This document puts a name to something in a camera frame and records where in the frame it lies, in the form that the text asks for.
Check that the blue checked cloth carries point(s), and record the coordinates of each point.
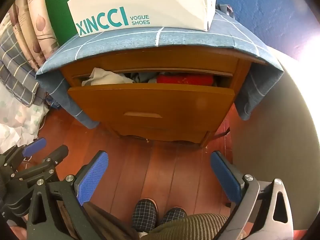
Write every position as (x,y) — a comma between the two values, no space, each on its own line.
(187,38)

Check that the white crumpled garment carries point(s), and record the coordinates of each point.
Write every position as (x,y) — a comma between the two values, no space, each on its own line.
(105,77)

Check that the plaid slipper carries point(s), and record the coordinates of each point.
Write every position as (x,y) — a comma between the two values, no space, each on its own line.
(145,213)
(173,216)

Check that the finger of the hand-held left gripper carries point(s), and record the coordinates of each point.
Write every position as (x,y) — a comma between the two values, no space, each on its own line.
(56,155)
(35,146)

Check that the grey-blue garment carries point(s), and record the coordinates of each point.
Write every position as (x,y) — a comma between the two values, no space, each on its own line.
(142,77)

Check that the white shoe box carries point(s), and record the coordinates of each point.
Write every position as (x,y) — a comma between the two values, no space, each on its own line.
(162,2)

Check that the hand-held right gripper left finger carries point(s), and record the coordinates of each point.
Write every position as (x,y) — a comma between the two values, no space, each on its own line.
(93,177)

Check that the green bag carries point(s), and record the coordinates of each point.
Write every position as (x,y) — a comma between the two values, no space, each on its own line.
(57,12)

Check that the operator's ribbed trousers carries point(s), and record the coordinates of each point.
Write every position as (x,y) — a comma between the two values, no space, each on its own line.
(190,227)

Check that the plaid bedding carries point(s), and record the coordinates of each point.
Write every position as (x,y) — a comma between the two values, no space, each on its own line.
(15,75)

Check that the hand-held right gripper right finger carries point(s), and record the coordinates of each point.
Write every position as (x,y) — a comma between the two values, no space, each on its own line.
(225,177)

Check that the red garment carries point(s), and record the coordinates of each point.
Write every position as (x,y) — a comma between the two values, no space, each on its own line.
(185,80)

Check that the wooden nightstand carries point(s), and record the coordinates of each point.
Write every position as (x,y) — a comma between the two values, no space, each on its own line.
(162,60)

